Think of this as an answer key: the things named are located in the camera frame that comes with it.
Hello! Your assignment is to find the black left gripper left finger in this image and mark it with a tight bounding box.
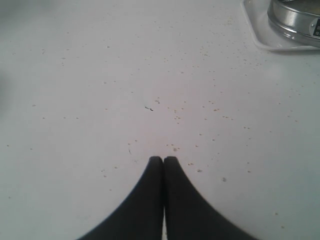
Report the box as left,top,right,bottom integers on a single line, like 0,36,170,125
80,156,164,240

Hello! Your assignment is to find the round stainless steel sieve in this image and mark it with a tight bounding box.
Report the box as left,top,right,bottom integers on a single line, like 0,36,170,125
267,0,320,48

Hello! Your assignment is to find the white rectangular plastic tray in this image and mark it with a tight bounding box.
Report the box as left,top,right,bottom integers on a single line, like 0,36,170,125
241,0,319,52

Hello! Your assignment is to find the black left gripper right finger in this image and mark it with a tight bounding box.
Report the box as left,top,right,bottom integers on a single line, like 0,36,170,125
163,156,254,240

